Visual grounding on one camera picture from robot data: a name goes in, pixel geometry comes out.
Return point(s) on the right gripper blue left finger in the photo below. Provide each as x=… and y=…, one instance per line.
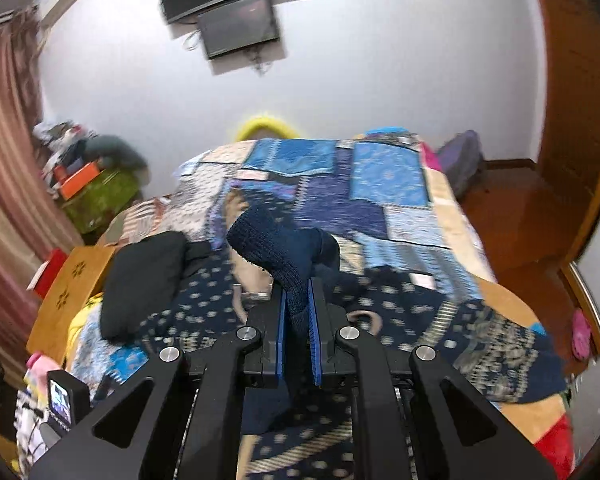
x=263, y=362

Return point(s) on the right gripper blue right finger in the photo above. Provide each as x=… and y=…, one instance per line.
x=330, y=337

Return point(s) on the navy patterned hooded garment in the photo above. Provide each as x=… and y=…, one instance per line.
x=388, y=380

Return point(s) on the black folded garment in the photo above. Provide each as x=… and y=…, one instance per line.
x=144, y=279

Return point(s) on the blue patchwork quilt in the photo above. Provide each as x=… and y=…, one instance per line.
x=389, y=207

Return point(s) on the wooden folding lap desk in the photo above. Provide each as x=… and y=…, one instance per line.
x=81, y=276

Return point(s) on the pink plastic bottle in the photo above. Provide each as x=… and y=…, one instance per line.
x=38, y=367

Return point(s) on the yellow round object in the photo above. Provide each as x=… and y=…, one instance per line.
x=265, y=126

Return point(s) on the red white box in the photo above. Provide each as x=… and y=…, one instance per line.
x=43, y=279

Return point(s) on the purple backpack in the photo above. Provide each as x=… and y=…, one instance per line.
x=462, y=161

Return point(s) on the pink slipper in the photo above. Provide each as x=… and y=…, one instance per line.
x=581, y=335

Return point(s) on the orange box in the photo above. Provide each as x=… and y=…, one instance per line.
x=79, y=180

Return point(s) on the striped red curtain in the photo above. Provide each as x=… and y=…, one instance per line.
x=31, y=224

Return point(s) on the brown wooden wardrobe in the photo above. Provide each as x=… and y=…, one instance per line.
x=569, y=157

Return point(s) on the small black wall monitor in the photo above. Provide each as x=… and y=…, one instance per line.
x=237, y=25

